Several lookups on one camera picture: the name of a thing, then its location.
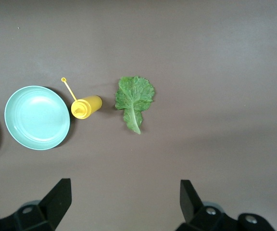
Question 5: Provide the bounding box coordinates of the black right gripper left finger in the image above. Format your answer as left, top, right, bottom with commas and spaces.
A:
0, 178, 72, 231

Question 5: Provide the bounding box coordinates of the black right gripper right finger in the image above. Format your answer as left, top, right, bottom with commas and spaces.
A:
176, 180, 277, 231

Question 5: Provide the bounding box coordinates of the yellow squeeze bottle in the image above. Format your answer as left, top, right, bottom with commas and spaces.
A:
61, 77, 103, 120

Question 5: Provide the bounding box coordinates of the green lettuce leaf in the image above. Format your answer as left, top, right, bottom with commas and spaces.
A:
114, 76, 155, 135

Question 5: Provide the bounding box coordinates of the mint green plate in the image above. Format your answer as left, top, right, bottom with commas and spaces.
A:
4, 85, 71, 151

